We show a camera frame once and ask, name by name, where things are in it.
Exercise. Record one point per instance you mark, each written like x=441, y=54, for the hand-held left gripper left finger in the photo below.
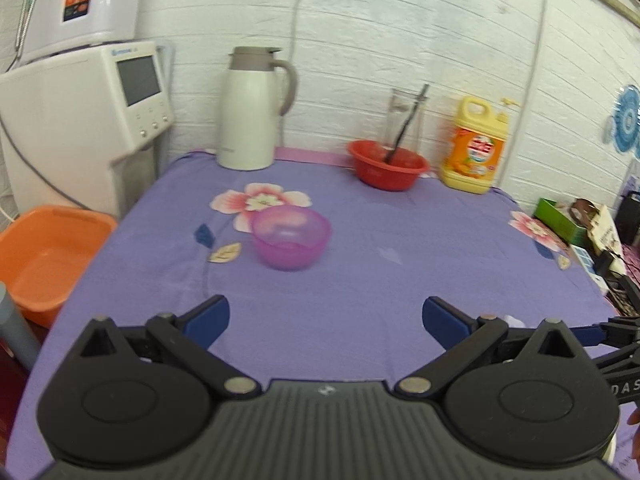
x=207, y=321

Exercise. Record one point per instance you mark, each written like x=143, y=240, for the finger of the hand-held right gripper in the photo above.
x=587, y=335
x=622, y=357

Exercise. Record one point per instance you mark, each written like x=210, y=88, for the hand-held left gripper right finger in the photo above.
x=446, y=322

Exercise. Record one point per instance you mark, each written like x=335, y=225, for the purple plastic bowl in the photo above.
x=290, y=240

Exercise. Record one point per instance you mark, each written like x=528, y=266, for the person's right hand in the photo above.
x=636, y=430

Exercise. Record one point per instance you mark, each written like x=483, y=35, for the black power strip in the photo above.
x=622, y=295

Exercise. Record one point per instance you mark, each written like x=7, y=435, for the blue and white small box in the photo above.
x=584, y=259

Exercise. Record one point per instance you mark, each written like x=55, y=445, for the white printed tote bag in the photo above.
x=606, y=230

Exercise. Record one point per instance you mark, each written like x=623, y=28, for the purple floral tablecloth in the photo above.
x=350, y=270

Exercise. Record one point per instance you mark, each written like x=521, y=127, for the green box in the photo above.
x=555, y=217

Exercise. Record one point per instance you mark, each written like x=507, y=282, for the black speaker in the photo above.
x=630, y=217

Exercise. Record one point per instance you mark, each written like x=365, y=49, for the brown round object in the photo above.
x=582, y=209

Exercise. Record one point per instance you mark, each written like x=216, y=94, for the red plastic basin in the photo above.
x=385, y=172

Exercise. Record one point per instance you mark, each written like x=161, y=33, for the yellow detergent bottle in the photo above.
x=475, y=155

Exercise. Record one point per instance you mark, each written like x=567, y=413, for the orange plastic basin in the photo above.
x=45, y=260

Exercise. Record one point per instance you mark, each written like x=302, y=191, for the grey cylinder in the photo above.
x=15, y=325

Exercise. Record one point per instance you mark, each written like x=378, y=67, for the glass jar with straw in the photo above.
x=407, y=125

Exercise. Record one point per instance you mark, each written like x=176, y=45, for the white thermos jug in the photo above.
x=247, y=110

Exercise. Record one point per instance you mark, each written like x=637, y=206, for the large blue paper fan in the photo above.
x=627, y=120

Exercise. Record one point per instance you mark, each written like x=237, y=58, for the white water purifier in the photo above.
x=65, y=130

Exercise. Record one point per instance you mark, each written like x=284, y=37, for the white water ionizer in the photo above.
x=107, y=0

